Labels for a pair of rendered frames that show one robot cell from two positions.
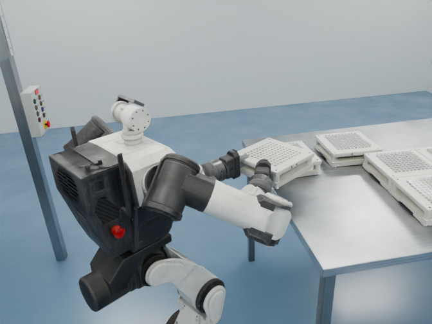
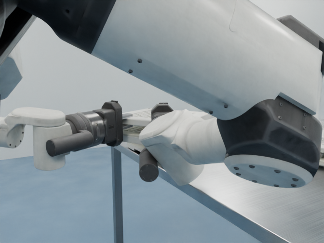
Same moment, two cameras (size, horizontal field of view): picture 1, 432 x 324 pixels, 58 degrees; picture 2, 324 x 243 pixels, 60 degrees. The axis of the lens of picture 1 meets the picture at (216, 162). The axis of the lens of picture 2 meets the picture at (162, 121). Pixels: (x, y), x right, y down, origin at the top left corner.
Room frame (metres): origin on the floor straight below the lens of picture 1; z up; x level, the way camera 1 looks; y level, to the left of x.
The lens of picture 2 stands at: (0.64, 0.07, 1.15)
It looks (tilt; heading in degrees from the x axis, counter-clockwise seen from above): 9 degrees down; 339
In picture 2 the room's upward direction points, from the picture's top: straight up
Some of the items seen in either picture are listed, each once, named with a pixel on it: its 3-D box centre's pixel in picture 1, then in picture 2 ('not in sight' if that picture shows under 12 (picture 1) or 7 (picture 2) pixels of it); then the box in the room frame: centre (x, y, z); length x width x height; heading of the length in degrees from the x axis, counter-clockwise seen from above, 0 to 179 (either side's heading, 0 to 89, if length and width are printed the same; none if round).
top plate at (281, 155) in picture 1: (272, 155); (161, 117); (1.45, -0.23, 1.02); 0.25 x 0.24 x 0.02; 42
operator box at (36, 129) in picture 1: (36, 110); not in sight; (2.18, 1.03, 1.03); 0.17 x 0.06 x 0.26; 3
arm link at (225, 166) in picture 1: (223, 168); (98, 127); (1.36, -0.03, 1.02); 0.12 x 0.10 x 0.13; 124
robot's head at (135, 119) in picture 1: (130, 119); not in sight; (1.03, 0.23, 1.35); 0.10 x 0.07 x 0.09; 42
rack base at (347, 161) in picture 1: (346, 152); not in sight; (1.78, -0.66, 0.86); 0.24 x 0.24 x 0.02; 7
